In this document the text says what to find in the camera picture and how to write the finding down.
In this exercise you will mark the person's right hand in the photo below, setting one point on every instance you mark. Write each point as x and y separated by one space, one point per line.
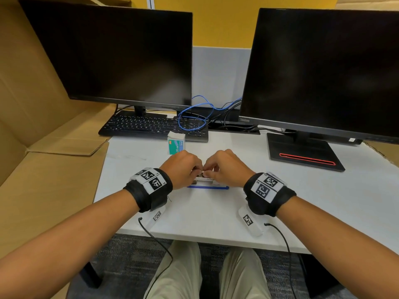
229 168

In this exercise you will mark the person's left hand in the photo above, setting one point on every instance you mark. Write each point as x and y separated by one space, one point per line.
179 168

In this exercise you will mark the person's left fingers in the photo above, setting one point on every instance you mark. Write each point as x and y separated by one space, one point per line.
197 169

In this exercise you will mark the person's right fingers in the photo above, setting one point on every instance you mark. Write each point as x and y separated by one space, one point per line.
208 169

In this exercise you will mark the blue and silver stapler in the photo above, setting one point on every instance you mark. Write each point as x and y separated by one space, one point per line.
213 187

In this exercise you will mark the person's left forearm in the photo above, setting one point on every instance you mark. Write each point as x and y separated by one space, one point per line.
68 245

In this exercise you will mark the person's right forearm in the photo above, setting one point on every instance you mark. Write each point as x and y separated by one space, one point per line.
336 245

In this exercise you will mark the green and white staple box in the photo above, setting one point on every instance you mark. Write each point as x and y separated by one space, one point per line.
176 143

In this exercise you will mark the black wristband with marker tags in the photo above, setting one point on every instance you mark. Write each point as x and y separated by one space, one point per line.
149 191
268 196

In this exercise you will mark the black dock box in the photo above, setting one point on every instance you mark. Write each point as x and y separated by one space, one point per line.
224 116

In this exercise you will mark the black keyboard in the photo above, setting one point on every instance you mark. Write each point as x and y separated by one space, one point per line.
146 125

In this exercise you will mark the grey partition panel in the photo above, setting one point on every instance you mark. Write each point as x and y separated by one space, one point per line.
218 74

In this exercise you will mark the person's left leg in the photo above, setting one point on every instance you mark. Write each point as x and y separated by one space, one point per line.
177 270

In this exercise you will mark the person's leg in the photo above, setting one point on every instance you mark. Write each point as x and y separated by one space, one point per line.
241 277
177 270

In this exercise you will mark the person's right leg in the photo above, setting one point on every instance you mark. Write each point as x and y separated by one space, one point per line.
241 277

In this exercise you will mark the black computer monitor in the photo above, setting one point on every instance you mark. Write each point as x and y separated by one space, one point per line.
118 56

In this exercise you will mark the black table leg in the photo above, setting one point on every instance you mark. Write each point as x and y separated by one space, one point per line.
90 274
318 277

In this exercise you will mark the black monitor with red-lined stand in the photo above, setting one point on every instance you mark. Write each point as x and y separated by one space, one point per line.
324 71

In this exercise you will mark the large flat cardboard sheet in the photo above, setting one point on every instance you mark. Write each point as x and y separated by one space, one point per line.
46 199

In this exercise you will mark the cardboard sheet edge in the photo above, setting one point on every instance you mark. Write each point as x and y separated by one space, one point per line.
385 152

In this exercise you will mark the upright cardboard sheet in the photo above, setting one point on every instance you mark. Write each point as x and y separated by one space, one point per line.
28 90

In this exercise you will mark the white wrist camera unit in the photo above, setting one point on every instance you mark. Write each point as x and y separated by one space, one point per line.
156 217
251 222

